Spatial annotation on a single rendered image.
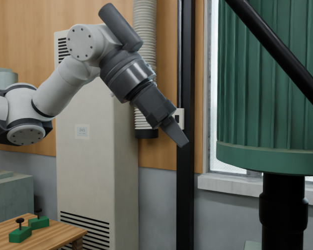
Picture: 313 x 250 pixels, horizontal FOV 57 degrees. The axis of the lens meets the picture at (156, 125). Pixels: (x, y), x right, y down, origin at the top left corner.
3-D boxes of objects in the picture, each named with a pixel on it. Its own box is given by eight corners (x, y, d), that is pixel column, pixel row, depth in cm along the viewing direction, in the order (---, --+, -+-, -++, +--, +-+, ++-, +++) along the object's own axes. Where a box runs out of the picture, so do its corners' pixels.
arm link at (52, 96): (91, 99, 62) (45, 146, 71) (81, 64, 67) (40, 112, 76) (44, 85, 54) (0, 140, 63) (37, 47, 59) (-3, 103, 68)
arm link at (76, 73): (111, 44, 52) (71, 89, 59) (134, 42, 60) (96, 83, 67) (89, 16, 52) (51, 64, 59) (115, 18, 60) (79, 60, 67)
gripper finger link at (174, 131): (178, 150, 56) (158, 125, 56) (191, 139, 56) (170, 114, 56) (179, 150, 54) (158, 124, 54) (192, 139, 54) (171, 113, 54)
